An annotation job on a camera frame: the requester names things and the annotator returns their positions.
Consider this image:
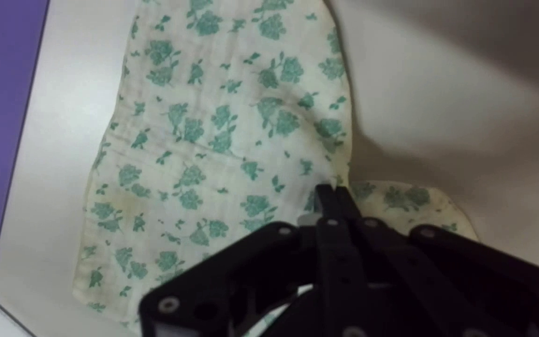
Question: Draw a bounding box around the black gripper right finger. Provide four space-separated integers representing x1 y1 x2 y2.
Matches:
334 181 539 337

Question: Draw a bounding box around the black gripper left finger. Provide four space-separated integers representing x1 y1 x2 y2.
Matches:
139 181 371 337

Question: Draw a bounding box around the green floral white cloth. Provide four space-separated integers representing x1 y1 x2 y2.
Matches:
72 0 480 331

